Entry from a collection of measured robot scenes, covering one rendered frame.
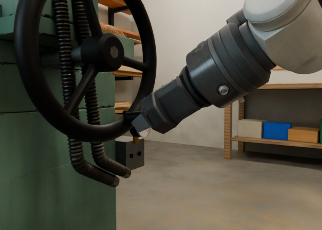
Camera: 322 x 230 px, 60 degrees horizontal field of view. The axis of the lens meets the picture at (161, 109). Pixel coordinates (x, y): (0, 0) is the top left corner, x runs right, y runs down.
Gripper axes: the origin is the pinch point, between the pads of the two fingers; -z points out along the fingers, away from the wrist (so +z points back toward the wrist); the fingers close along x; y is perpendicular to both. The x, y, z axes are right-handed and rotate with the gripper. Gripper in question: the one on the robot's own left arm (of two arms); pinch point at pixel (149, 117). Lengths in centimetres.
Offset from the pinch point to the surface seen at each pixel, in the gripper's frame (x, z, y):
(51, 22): 0.9, -5.9, 22.1
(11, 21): -3.6, -8.7, 24.7
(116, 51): 2.1, 0.7, 11.7
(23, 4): -10.2, 1.0, 20.1
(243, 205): 127, -61, -90
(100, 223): 9.3, -36.1, -15.8
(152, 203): 106, -107, -55
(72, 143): -3.3, -13.7, 3.7
